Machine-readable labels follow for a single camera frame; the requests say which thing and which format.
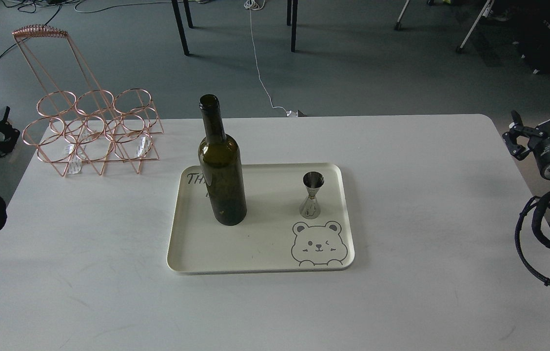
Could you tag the dark green wine bottle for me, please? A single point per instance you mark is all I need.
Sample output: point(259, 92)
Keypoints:
point(220, 159)

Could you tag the silver steel jigger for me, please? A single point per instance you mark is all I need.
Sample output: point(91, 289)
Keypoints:
point(310, 207)

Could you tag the white chair leg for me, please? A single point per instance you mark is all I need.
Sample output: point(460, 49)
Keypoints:
point(484, 13)

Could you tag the black table leg left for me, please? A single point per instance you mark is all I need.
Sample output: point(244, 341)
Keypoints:
point(180, 23)

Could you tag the black table leg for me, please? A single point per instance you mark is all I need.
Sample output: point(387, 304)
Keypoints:
point(180, 23)
point(291, 21)

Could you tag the black table leg right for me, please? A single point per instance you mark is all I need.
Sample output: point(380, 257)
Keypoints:
point(291, 21)

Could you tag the cream bear print tray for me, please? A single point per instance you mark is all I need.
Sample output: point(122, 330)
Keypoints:
point(273, 237)

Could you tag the copper wire wine rack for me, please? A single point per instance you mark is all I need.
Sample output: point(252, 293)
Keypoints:
point(93, 128)

